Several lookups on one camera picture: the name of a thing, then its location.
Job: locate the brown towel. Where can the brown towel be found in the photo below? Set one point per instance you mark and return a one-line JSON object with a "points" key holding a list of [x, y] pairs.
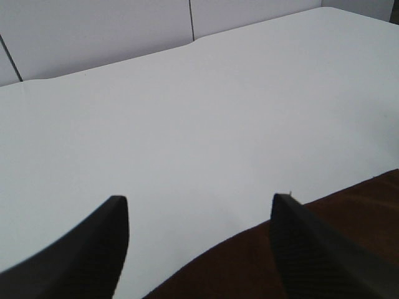
{"points": [[244, 267]]}

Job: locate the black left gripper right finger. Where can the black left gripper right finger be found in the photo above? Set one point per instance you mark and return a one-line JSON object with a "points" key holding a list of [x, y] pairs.
{"points": [[315, 261]]}

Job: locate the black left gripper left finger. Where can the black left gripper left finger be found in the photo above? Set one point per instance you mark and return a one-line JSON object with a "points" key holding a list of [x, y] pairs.
{"points": [[86, 262]]}

